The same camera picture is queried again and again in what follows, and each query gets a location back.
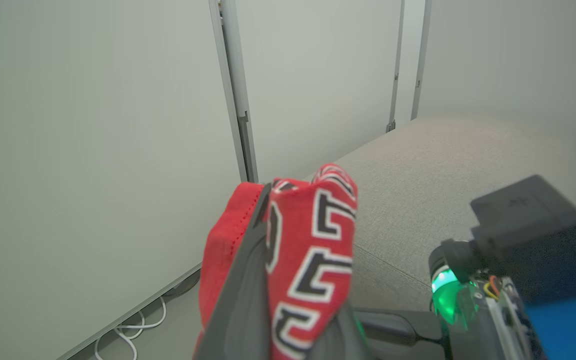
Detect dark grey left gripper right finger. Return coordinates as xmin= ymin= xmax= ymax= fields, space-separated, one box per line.
xmin=313 ymin=304 xmax=370 ymax=360

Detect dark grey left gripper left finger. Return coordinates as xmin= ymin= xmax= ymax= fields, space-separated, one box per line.
xmin=194 ymin=183 xmax=273 ymax=360

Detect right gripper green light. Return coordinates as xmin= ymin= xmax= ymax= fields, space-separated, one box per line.
xmin=354 ymin=240 xmax=545 ymax=360

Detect red basketball jersey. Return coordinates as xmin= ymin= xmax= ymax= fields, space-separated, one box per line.
xmin=193 ymin=163 xmax=359 ymax=360

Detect light grey fabric sofa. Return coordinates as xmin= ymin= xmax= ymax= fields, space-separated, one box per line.
xmin=313 ymin=112 xmax=576 ymax=313

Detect white floor cable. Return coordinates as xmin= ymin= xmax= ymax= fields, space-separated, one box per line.
xmin=93 ymin=295 xmax=169 ymax=360

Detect dark grey wrist camera box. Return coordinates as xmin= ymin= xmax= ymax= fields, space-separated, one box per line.
xmin=469 ymin=174 xmax=576 ymax=360

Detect grey partition frame post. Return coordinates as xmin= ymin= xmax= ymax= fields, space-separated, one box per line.
xmin=208 ymin=0 xmax=249 ymax=183
xmin=220 ymin=0 xmax=259 ymax=184
xmin=410 ymin=0 xmax=432 ymax=121
xmin=386 ymin=0 xmax=406 ymax=133

